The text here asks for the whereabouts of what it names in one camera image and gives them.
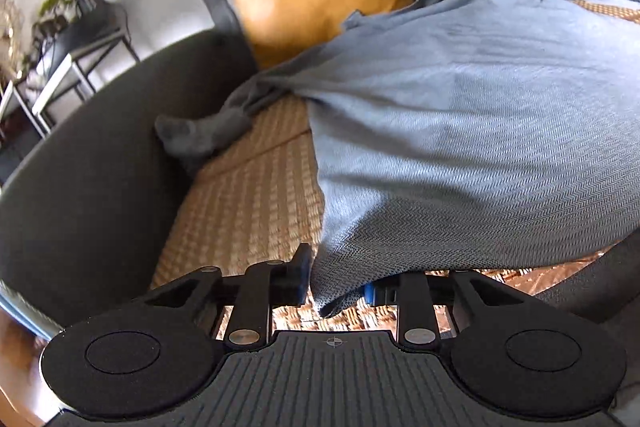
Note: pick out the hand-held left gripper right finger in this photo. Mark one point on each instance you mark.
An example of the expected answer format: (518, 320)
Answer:
(370, 294)

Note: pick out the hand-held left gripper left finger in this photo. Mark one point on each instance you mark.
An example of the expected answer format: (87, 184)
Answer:
(301, 274)

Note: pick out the blue grey knit garment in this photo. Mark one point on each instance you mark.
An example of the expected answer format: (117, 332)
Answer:
(450, 132)

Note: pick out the dark grey sofa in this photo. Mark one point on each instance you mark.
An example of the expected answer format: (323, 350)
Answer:
(100, 182)

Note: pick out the black metal side table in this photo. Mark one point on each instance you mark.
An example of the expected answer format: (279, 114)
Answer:
(55, 79)

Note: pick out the potted plant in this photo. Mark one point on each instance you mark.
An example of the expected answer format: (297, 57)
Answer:
(65, 12)

